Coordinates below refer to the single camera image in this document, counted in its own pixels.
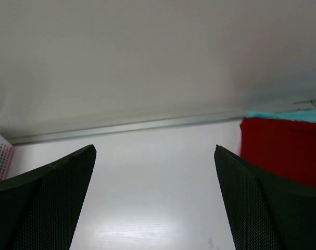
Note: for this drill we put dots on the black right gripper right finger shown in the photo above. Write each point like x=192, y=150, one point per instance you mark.
x=264, y=210

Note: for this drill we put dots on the white plastic basket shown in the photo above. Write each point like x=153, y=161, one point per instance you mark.
x=0, y=156

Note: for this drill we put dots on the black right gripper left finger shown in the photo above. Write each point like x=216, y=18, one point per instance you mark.
x=40, y=209

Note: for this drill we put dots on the dark red t shirt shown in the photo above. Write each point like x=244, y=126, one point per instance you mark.
x=284, y=147

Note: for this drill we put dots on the folded pink t shirt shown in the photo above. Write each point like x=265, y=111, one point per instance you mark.
x=238, y=152

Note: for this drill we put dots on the folded teal t shirt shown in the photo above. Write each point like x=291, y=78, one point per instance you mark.
x=300, y=115

